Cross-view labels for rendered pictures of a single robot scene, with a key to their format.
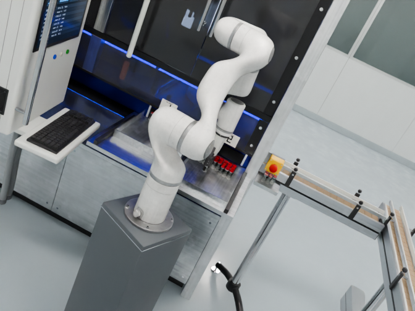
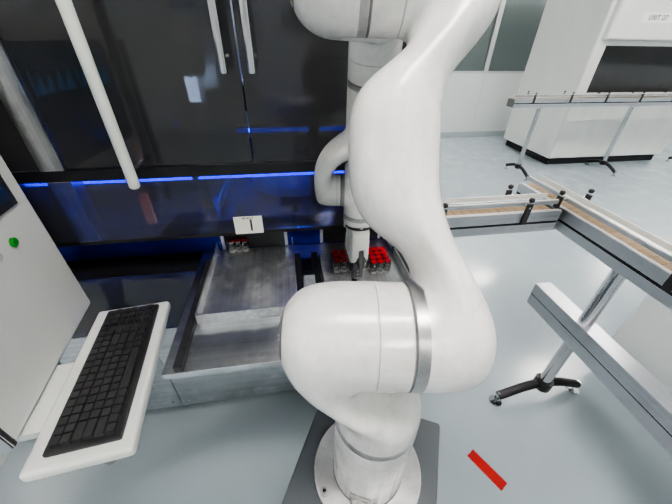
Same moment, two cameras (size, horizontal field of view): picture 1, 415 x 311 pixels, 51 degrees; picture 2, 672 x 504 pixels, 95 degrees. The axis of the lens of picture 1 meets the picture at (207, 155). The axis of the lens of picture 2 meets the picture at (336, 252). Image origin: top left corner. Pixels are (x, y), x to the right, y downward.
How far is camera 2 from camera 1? 1.21 m
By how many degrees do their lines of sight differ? 16
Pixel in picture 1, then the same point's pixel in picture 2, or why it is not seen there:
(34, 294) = not seen: outside the picture
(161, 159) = (371, 426)
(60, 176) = not seen: hidden behind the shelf
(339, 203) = (506, 214)
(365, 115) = not seen: hidden behind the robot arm
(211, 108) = (445, 232)
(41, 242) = (197, 450)
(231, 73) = (435, 92)
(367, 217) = (541, 211)
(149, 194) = (370, 480)
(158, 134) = (337, 394)
